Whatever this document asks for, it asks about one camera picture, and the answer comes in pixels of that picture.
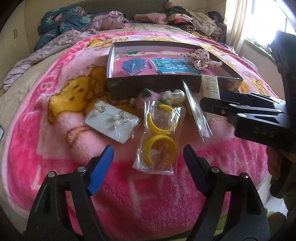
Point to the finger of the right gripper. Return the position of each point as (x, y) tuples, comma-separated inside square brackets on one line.
[(257, 112), (250, 98)]

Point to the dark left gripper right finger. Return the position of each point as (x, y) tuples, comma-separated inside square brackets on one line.
[(198, 168)]

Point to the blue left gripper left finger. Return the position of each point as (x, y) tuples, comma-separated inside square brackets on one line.
[(97, 169)]

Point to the clear plastic packet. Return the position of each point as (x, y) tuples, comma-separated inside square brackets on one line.
[(197, 113)]

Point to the yellow rings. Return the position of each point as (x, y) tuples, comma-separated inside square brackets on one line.
[(159, 141)]

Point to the earrings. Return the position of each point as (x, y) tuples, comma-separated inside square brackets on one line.
[(112, 122)]

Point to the pearl bead cluster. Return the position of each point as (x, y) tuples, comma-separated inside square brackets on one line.
[(173, 97)]

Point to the polka dot fabric bow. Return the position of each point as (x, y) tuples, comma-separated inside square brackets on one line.
[(201, 60)]

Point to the pink cartoon fleece blanket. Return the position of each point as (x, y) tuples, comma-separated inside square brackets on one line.
[(42, 116)]

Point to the pile of clothes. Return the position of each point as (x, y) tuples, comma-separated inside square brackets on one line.
[(210, 25)]

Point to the cream curtain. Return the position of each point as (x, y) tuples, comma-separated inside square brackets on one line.
[(235, 16)]

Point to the shallow cardboard box tray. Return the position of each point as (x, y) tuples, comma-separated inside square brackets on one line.
[(166, 69)]

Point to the blue square hair clip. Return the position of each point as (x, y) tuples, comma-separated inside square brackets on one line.
[(133, 66)]

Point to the dark grey headboard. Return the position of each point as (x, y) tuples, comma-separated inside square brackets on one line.
[(128, 7)]

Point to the pink crumpled garment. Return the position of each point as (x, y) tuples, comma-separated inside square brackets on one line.
[(109, 21)]

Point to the cream wardrobe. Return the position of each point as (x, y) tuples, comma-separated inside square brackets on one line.
[(14, 42)]

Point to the navy floral quilt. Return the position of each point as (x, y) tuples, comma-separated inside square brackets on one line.
[(61, 20)]

